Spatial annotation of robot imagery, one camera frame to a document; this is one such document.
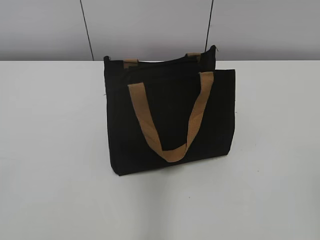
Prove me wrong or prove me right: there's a black canvas tote bag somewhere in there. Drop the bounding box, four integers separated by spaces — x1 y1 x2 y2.
103 45 236 176

